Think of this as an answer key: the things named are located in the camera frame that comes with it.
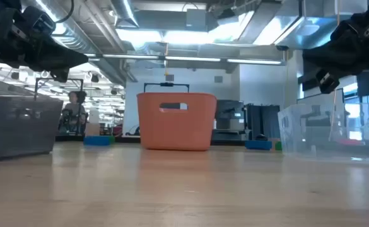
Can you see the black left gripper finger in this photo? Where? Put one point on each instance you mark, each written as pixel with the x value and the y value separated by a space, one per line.
pixel 62 64
pixel 61 53

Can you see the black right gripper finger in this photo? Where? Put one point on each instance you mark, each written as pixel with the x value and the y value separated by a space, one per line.
pixel 332 50
pixel 335 64

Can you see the plain wooden block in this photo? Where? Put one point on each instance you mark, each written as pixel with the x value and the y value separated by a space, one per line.
pixel 92 130
pixel 274 139

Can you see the blue toy brick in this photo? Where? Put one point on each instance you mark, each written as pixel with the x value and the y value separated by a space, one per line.
pixel 258 145
pixel 96 141

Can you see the clear plastic bin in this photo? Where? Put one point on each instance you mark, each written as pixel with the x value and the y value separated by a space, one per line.
pixel 313 148

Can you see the person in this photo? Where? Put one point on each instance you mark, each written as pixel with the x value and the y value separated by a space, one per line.
pixel 73 108

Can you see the smoky grey plastic bin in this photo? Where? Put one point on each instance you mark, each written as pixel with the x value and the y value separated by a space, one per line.
pixel 17 132

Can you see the black printer cabinet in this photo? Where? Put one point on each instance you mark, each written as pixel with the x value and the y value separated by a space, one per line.
pixel 230 110

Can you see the long ceiling light strip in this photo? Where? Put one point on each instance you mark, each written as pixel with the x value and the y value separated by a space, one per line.
pixel 190 58

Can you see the orange plastic bin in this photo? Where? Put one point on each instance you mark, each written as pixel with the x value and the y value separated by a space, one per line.
pixel 176 129

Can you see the grey ceiling box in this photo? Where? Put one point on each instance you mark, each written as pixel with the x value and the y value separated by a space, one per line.
pixel 196 19

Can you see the round silver ceiling duct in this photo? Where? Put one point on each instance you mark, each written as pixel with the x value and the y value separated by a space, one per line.
pixel 124 12

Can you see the black aluminium table frame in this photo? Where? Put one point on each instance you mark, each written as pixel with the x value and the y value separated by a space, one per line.
pixel 127 139

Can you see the black frame knob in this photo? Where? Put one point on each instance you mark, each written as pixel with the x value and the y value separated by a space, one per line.
pixel 261 137

